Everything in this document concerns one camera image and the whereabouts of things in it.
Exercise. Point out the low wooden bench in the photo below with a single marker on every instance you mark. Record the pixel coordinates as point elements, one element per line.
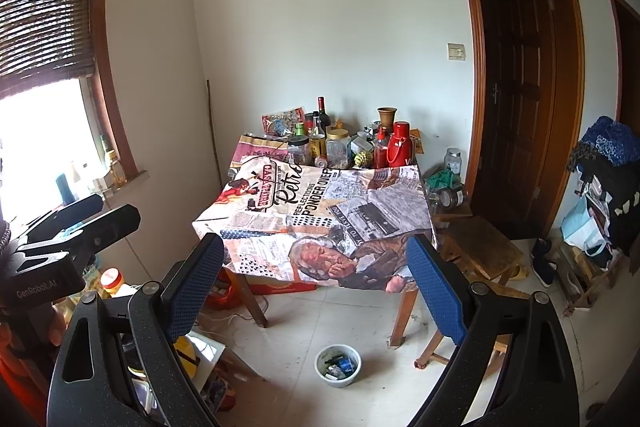
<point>480,247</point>

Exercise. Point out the clear jar with black lid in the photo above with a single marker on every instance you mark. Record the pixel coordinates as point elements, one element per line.
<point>298,152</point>

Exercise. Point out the red snack packet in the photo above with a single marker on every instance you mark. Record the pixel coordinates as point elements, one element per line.
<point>282,122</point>

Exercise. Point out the dark blue cylinder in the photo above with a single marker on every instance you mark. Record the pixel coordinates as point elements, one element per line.
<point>64,190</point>

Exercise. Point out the green-capped bottle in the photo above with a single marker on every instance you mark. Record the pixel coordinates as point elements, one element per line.
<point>300,132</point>

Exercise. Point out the yellow scaly fruit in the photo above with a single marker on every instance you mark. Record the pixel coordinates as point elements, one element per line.
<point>363,159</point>

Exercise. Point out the pink printed sack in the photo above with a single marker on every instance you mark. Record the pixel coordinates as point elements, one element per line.
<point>262,149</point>

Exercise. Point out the black shoe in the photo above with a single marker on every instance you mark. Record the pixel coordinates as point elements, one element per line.
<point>540,249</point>
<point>545,273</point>

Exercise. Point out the thin wooden stick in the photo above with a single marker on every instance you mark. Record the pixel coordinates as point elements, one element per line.
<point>214,132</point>

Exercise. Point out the yellow liquid bottle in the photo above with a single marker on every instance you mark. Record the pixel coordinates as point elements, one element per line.
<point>117,167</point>

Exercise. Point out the green plastic bag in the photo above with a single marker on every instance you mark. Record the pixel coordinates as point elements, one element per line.
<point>440,179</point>

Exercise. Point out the beige light switch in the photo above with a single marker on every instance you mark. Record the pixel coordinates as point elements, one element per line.
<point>456,52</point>

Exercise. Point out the flat red box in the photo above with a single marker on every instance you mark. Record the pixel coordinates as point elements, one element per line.
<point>280,288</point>

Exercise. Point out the wooden rack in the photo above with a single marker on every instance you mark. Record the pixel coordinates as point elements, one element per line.
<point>585,284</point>

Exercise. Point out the red sauce bottle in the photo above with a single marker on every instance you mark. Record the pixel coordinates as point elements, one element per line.
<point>381,153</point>

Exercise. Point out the round metal tin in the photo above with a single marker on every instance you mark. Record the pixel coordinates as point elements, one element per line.
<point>450,198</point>

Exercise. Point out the red plastic bag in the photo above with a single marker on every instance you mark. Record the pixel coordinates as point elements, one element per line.
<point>225,292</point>

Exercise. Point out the printed tablecloth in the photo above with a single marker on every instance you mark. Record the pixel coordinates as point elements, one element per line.
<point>310,207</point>

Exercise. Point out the wooden door frame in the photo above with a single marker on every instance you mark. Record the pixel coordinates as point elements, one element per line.
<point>616,57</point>
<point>470,57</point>

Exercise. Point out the clear bottle with yellow label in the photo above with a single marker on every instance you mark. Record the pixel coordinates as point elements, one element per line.
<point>316,144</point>

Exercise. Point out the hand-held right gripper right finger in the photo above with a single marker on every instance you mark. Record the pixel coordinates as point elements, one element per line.
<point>440,292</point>

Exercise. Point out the brown ceramic vase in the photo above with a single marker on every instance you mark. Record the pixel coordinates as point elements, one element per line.
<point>387,119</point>

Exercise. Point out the red thermos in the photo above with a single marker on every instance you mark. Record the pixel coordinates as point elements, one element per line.
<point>401,147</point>

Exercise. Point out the window with wooden frame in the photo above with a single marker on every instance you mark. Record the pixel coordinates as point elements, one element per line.
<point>107,82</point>

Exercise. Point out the white bowl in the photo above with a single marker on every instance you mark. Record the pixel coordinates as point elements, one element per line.
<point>320,376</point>

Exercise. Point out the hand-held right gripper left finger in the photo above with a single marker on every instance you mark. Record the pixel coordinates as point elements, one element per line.
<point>192,287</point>

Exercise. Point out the blue knit cloth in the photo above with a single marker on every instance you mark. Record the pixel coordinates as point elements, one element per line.
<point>607,142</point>

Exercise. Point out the dark wine bottle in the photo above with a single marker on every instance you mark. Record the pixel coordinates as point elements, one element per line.
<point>323,117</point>

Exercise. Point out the small wooden side table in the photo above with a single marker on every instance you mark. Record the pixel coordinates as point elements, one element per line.
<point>452,216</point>

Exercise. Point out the yellow packet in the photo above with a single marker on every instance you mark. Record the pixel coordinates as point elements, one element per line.
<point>419,143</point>

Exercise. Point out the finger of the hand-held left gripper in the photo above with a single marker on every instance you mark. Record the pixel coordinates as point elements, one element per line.
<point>75,214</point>
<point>115,224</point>

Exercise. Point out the white board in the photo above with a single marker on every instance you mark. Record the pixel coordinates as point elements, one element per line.
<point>202,357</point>

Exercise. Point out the clear plastic container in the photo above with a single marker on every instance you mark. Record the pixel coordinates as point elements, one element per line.
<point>361,142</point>

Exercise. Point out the glass jar with silver lid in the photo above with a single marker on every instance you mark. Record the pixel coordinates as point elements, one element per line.
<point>452,163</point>

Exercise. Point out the dark wooden door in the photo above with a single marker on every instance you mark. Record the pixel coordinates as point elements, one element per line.
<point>520,82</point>

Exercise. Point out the bag of nuts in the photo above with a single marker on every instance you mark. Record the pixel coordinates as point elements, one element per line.
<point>338,149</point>

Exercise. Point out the blue plastic bag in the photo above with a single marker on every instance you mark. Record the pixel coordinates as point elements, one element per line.
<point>77,228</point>

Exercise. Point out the light blue bag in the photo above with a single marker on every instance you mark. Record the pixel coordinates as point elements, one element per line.
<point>582,227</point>

